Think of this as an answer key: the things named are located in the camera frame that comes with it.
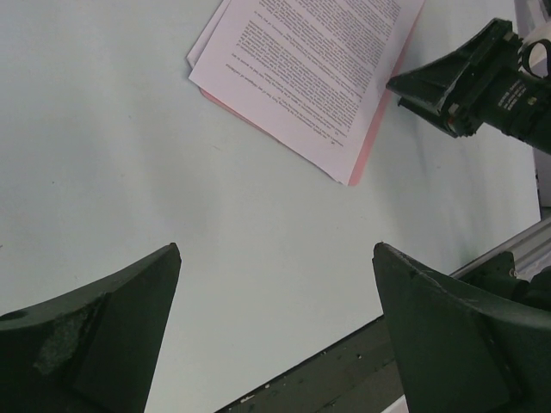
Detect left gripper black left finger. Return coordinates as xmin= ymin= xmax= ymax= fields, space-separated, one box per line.
xmin=1 ymin=243 xmax=181 ymax=412

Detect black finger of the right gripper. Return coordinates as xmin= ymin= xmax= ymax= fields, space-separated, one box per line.
xmin=386 ymin=19 xmax=499 ymax=129

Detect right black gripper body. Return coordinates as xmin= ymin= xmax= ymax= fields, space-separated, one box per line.
xmin=448 ymin=19 xmax=550 ymax=154

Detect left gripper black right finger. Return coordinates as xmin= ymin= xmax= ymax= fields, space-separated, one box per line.
xmin=373 ymin=243 xmax=550 ymax=412

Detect pink clipboard folder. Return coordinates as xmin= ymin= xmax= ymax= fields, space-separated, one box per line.
xmin=200 ymin=0 xmax=427 ymax=188

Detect white printed paper sheet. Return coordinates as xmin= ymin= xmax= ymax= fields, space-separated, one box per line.
xmin=189 ymin=0 xmax=425 ymax=184

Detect white printed paper sheets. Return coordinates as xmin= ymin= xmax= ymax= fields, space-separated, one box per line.
xmin=187 ymin=0 xmax=231 ymax=69

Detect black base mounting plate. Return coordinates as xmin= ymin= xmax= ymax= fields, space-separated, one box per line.
xmin=220 ymin=317 xmax=404 ymax=412

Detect aluminium frame rail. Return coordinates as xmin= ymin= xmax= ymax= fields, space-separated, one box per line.
xmin=450 ymin=218 xmax=550 ymax=280

